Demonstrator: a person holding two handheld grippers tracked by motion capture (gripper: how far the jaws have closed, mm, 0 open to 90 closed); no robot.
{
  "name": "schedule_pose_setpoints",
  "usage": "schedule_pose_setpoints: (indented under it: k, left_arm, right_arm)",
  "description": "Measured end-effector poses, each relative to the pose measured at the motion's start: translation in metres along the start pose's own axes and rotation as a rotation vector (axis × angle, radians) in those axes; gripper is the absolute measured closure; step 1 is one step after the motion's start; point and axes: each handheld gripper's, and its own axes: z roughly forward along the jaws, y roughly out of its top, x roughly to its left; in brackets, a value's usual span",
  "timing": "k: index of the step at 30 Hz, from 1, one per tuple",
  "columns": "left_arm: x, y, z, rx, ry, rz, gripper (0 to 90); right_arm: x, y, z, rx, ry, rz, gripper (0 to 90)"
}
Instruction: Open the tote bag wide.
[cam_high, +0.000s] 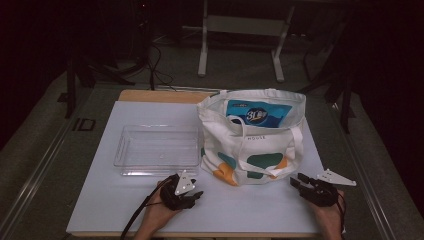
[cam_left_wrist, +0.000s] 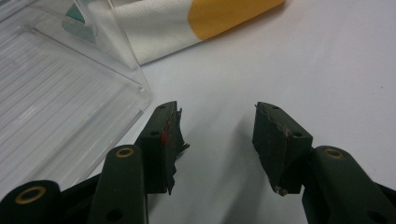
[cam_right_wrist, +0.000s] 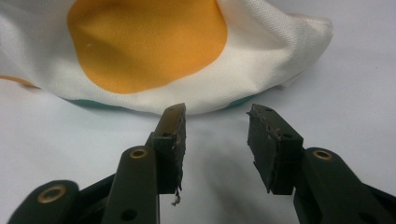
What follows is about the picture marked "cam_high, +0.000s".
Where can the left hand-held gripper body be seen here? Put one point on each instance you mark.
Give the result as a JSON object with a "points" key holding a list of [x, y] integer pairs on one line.
{"points": [[180, 186]]}

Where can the blue snack bag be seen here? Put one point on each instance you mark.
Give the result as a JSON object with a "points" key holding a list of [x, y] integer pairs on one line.
{"points": [[266, 115]]}

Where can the person's right hand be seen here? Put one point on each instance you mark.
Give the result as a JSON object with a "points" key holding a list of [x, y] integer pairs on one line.
{"points": [[330, 218]]}

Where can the white printed tote bag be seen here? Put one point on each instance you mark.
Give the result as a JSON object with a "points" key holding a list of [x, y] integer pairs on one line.
{"points": [[260, 146]]}

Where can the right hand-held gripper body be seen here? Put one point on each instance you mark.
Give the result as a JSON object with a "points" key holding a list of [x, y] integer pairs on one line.
{"points": [[321, 195]]}

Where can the clear plastic container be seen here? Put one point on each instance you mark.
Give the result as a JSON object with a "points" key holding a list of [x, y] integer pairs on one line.
{"points": [[156, 150]]}

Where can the black stand legs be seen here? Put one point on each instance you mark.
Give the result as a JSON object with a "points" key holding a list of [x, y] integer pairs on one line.
{"points": [[70, 86], [346, 100]]}

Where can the person's left hand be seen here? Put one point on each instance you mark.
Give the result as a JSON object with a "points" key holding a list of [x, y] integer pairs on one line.
{"points": [[158, 213]]}

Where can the black floor bracket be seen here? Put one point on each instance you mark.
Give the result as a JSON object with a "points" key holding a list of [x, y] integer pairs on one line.
{"points": [[75, 124]]}

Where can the metal floor rail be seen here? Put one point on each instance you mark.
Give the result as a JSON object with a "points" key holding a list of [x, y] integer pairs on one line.
{"points": [[30, 186], [370, 186]]}

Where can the white metal stand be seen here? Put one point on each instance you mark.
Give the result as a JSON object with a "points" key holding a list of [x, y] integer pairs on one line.
{"points": [[246, 26]]}

